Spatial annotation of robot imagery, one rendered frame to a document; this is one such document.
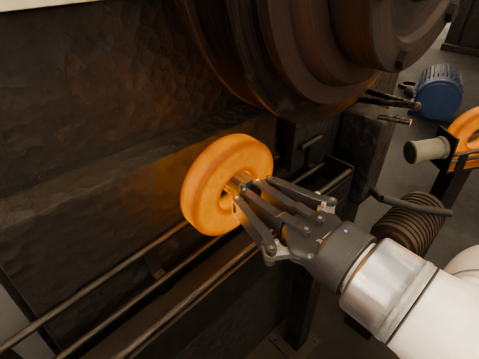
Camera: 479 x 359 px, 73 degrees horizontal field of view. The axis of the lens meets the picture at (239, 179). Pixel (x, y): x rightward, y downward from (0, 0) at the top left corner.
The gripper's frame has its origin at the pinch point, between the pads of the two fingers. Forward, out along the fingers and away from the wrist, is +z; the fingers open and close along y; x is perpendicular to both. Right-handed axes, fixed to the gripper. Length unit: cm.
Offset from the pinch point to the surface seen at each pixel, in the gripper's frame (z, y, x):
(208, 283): -3.4, -7.4, -14.5
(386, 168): 22, 147, -86
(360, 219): 10, 96, -85
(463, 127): -14, 64, -10
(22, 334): 5.1, -29.8, -11.9
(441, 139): -12, 62, -14
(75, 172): 11.6, -16.4, 2.6
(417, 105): -12.0, 28.0, 6.6
